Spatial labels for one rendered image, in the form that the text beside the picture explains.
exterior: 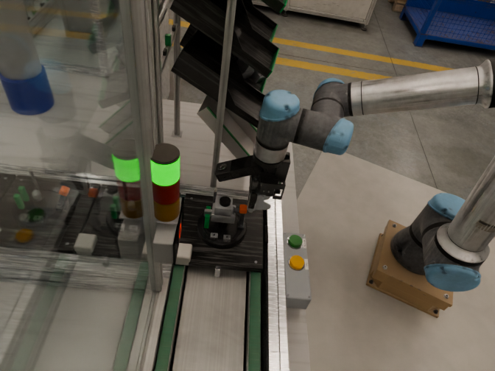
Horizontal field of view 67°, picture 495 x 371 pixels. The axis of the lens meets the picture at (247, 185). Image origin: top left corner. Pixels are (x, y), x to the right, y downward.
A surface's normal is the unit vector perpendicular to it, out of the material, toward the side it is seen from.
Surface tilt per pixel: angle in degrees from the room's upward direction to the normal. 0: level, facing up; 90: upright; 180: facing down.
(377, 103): 85
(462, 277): 96
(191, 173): 0
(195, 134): 0
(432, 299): 90
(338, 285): 0
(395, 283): 90
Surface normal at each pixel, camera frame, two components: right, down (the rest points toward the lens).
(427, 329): 0.14, -0.68
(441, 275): -0.24, 0.76
